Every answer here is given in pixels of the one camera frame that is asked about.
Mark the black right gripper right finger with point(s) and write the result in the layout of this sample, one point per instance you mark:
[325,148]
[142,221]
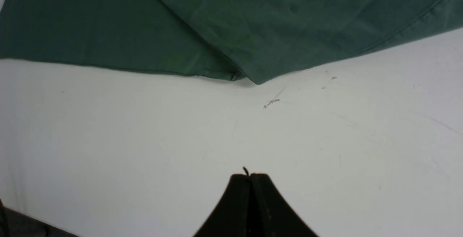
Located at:
[270,214]

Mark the green long-sleeve top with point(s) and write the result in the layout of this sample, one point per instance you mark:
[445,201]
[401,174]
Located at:
[219,39]

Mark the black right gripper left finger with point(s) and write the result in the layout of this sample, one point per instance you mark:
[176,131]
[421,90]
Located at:
[229,217]

